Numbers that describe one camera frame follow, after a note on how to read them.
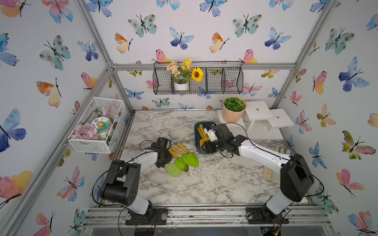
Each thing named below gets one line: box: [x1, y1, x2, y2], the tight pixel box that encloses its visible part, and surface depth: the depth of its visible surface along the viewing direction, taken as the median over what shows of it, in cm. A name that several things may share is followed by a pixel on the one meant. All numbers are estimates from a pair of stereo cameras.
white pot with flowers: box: [165, 58, 204, 91], surface depth 86 cm
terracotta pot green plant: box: [222, 96, 247, 123], surface depth 87 cm
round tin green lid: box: [91, 117, 112, 133], surface depth 67 cm
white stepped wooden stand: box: [217, 100, 295, 140], surface depth 96 cm
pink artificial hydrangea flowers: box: [70, 122, 99, 141], surface depth 61 cm
